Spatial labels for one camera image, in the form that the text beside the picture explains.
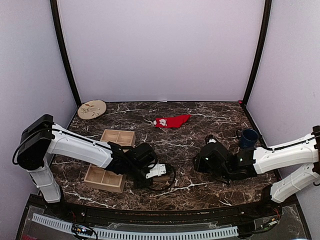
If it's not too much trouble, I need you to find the tan ribbed sock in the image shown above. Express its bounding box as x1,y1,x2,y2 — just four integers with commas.
151,175,171,188

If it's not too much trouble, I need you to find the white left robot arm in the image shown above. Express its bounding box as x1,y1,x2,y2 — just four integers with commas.
12,114,156,218

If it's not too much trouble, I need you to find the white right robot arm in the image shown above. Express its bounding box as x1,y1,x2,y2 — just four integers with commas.
204,125,320,217

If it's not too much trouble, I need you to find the dark blue mug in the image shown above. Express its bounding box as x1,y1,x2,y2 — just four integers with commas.
236,128,259,150

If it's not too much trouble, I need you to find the wooden compartment tray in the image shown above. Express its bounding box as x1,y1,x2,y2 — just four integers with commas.
83,129,137,194

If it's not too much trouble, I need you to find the red patterned sock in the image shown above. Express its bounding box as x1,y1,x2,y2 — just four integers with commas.
153,114,191,128

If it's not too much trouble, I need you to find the small green circuit board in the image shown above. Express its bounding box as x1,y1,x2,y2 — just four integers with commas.
71,224,93,236

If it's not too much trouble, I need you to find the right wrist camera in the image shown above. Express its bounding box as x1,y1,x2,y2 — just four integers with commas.
192,134,232,175

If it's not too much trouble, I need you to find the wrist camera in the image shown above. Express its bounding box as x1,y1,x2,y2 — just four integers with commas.
192,134,232,175
134,142,167,179

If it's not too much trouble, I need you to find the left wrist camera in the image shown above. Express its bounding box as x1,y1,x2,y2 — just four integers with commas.
134,142,167,179

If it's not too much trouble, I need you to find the black front rail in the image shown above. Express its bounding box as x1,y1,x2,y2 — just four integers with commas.
24,192,298,226

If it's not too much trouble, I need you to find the white slotted cable duct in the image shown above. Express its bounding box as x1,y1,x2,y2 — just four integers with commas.
31,213,239,240

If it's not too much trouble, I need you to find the right black frame post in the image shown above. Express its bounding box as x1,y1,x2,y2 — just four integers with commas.
242,0,272,108

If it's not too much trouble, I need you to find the black frame post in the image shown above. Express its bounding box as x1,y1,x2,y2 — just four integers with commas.
50,0,82,107
242,0,272,108

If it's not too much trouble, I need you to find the left black frame post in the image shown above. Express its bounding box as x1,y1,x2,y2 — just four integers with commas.
50,0,82,107

